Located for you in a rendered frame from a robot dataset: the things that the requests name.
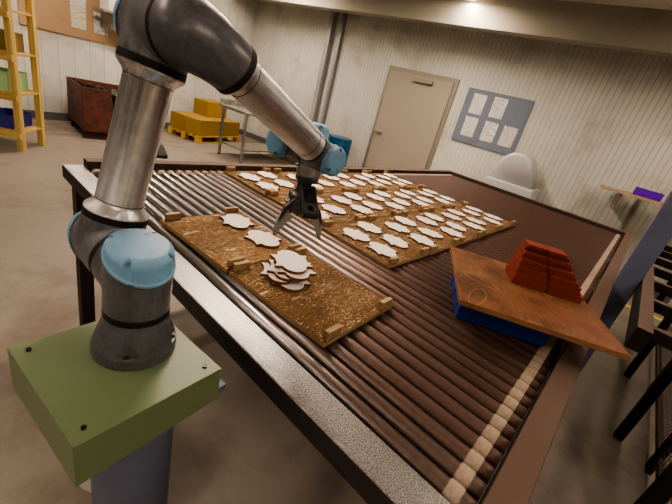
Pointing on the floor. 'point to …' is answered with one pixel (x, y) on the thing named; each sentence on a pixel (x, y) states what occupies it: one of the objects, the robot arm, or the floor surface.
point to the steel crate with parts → (90, 106)
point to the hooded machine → (516, 175)
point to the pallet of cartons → (203, 123)
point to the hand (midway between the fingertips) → (296, 238)
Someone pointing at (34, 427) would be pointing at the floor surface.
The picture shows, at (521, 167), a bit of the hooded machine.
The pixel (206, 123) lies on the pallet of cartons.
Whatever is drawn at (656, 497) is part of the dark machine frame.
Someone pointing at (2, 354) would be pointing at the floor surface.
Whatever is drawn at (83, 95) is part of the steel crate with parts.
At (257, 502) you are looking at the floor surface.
